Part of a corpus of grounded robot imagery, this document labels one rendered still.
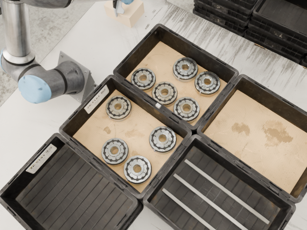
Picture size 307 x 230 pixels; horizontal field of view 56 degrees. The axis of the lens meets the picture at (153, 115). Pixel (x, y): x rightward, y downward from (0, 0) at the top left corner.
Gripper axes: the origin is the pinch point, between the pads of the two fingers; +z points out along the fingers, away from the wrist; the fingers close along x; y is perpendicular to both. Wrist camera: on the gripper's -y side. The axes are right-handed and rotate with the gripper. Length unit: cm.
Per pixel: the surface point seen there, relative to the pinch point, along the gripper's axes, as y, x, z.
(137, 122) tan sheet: 44, -49, -8
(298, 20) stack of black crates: 77, 72, 37
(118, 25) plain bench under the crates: 1.2, -8.2, 5.3
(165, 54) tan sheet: 36.6, -17.1, -7.8
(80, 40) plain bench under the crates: -10.0, -25.5, 5.4
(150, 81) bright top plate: 40, -33, -11
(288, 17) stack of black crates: 70, 71, 37
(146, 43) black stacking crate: 29.6, -20.4, -14.9
